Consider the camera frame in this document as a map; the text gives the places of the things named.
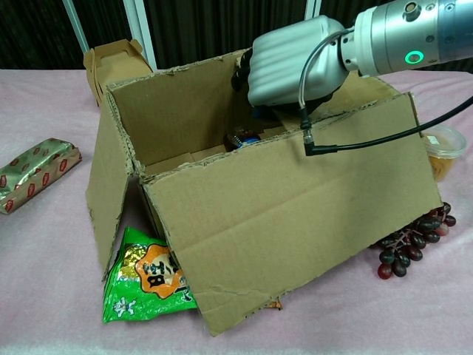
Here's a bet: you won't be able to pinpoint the pink table cloth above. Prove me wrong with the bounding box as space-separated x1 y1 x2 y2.
0 68 473 355

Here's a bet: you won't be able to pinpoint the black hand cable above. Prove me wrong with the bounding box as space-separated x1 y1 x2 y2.
297 31 473 157

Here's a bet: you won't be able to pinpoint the clear jar orange contents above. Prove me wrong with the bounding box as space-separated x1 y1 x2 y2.
421 124 469 183

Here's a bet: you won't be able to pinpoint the large cardboard shipping box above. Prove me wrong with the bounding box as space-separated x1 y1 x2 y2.
85 47 444 337

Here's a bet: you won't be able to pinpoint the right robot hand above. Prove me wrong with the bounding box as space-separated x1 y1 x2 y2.
231 14 350 120

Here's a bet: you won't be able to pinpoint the white frame post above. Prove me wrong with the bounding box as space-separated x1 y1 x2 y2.
303 0 323 20
61 0 92 70
123 0 157 71

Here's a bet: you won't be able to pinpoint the small kraft gable box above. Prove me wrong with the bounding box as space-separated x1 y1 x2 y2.
83 38 154 108

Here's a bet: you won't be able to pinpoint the dark bottle blue label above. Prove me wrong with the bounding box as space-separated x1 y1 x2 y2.
224 127 262 152

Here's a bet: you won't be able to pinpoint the green snack bag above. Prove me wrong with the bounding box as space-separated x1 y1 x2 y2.
101 226 282 325

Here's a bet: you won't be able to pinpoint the dark red grape bunch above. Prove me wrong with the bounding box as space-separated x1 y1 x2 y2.
369 201 457 280

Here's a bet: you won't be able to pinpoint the gold foil snack packet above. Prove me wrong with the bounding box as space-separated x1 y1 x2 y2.
0 138 83 215

